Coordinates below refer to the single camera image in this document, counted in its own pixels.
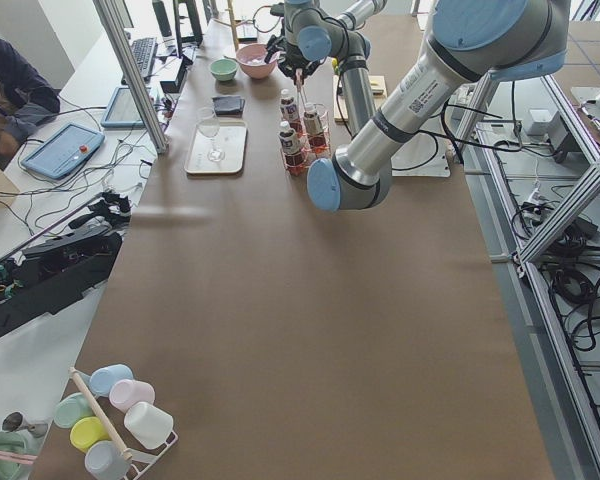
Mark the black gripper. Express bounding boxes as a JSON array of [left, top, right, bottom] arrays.
[[265, 35, 325, 108]]

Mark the dark tea bottle white cap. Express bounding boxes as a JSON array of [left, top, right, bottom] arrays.
[[280, 89, 303, 135]]

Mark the copper wire bottle rack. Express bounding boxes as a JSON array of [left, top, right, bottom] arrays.
[[280, 103, 331, 175]]

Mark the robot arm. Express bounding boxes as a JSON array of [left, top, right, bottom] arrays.
[[268, 1, 570, 211]]

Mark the pink bowl with ice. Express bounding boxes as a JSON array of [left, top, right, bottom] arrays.
[[236, 43, 280, 79]]

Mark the green bowl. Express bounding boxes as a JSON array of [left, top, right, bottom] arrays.
[[209, 58, 238, 82]]

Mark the bamboo cutting board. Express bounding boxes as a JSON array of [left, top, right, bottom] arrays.
[[333, 75, 388, 124]]

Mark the folded grey cloth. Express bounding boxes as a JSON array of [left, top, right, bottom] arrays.
[[212, 95, 245, 116]]

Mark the wooden stand with round base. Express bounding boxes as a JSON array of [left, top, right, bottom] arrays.
[[214, 0, 258, 57]]

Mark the clear wine glass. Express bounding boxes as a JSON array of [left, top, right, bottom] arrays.
[[197, 107, 224, 162]]

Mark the cream rabbit tray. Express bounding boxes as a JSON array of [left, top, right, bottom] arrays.
[[184, 118, 248, 176]]

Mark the black keyboard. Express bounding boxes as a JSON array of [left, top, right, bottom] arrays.
[[130, 37, 158, 82]]

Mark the blue teach pendant far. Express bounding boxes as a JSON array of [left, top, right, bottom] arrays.
[[100, 86, 143, 129]]

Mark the blue teach pendant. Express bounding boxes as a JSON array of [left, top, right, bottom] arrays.
[[22, 123, 105, 180], [100, 86, 143, 129]]

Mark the blue teach pendant near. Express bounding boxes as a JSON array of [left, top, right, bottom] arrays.
[[22, 123, 105, 180]]

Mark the seated person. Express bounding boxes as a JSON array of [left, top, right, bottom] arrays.
[[0, 38, 60, 169]]

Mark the black equipment case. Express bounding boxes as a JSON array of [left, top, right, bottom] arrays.
[[0, 191, 131, 338]]

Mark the pink cup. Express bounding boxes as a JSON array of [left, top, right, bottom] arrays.
[[108, 379, 156, 412]]

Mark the light blue cup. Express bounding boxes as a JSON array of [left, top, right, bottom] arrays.
[[89, 364, 134, 397]]

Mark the white cup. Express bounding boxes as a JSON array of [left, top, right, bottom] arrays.
[[124, 401, 174, 449]]

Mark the green cup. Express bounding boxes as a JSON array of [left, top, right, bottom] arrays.
[[53, 392, 93, 429]]

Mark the yellow cup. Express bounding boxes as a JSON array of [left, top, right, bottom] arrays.
[[69, 416, 110, 453]]

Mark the grey cup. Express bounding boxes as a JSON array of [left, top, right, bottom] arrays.
[[84, 440, 130, 480]]

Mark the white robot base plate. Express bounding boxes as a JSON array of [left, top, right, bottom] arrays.
[[391, 134, 451, 178]]

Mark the aluminium frame post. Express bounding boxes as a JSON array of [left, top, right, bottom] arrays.
[[93, 0, 168, 154]]

